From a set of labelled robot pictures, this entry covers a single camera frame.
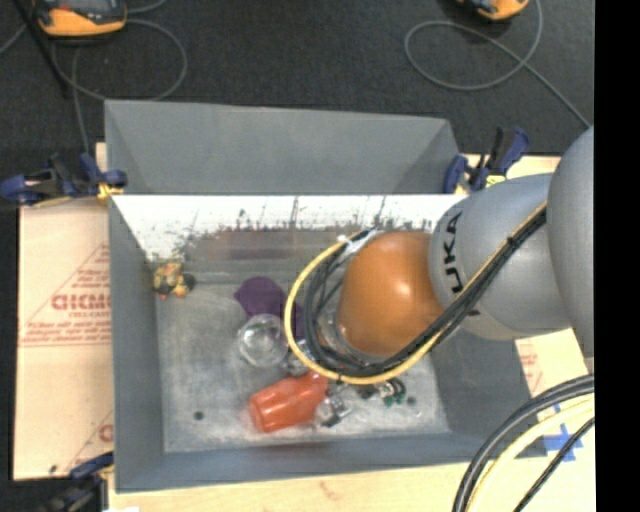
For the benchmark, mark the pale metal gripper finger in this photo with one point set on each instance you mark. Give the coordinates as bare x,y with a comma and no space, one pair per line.
330,418
343,406

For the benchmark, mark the orange plastic bottle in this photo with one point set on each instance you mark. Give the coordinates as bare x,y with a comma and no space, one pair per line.
285,407

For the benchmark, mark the clear glass cup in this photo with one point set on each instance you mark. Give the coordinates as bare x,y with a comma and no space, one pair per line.
261,341

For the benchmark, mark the purple cloth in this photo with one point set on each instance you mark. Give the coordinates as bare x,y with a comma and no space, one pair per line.
265,296

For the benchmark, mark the grey metal bin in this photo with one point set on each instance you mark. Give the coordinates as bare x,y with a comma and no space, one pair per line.
200,380

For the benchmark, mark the yellow toy animal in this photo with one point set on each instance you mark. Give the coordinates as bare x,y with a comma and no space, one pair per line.
170,281

